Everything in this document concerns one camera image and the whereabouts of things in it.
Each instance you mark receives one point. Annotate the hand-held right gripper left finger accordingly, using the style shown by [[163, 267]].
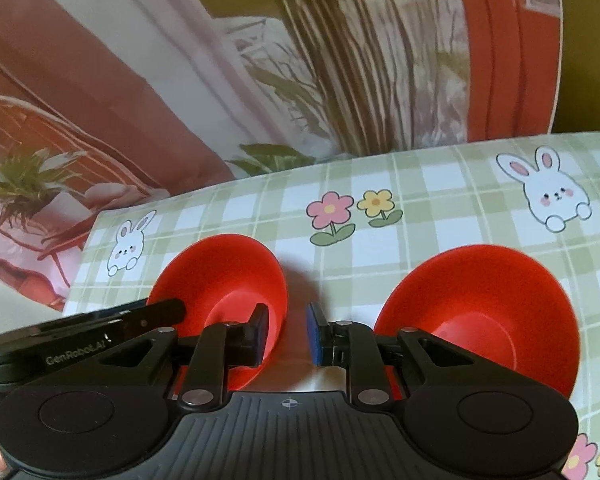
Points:
[[261, 332]]

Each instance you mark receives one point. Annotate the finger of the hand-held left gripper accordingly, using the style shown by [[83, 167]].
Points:
[[157, 311]]

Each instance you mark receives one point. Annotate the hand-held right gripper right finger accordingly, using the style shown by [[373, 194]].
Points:
[[314, 332]]

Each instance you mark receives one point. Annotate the red bowl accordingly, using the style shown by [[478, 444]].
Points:
[[480, 305], [220, 280]]

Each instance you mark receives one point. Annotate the checked bunny print tablecloth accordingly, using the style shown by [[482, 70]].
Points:
[[430, 220]]

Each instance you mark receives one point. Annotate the yellow wooden panel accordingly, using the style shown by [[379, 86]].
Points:
[[592, 35]]

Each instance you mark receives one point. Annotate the printed wall tapestry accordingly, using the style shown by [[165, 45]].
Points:
[[205, 70]]

